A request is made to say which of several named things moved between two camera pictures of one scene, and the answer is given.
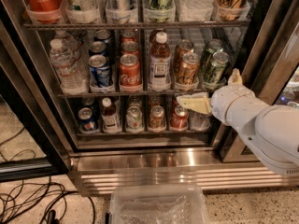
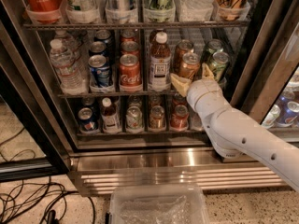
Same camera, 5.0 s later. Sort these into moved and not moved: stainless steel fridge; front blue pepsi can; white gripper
Moved: white gripper
Not moved: stainless steel fridge; front blue pepsi can
